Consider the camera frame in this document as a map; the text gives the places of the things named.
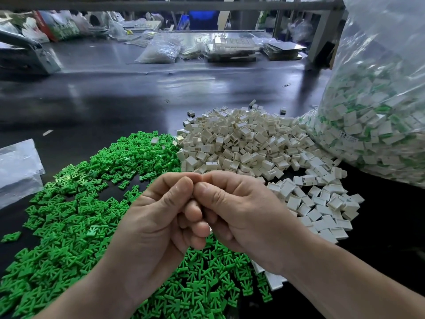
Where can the person's left hand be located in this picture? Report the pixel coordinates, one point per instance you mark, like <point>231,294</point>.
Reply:
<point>153,239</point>

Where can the person's right hand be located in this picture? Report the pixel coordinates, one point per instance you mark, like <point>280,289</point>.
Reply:
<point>256,219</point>

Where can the pile of white plastic caps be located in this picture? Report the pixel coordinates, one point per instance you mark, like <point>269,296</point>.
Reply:
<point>259,139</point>

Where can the pile of green plastic clips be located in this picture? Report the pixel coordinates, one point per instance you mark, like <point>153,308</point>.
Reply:
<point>60,209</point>

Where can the clear plastic bag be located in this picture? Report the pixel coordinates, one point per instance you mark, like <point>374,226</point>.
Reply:
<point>372,123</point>

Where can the person's left forearm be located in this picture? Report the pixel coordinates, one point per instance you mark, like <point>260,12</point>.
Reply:
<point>76,303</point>

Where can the small green plastic part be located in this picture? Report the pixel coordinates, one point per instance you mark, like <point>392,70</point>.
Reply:
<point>10,236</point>

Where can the small clear bag of parts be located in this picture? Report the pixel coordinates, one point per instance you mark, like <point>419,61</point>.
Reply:
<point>157,51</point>

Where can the stack of clear flat bags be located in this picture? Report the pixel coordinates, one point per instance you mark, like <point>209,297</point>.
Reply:
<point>20,172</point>

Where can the dark flat tray stack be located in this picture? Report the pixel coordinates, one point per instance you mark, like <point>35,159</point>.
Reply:
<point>284,51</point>

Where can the blue crate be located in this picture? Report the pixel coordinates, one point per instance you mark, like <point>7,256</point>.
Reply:
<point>200,20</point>

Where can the grey metal horizontal bar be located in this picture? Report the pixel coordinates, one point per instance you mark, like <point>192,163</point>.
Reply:
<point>199,6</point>

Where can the grey heat sealer machine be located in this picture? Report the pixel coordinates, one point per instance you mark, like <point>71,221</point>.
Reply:
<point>28,56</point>

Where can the grey metal slanted post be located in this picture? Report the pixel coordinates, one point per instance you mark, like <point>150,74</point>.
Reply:
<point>325,28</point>

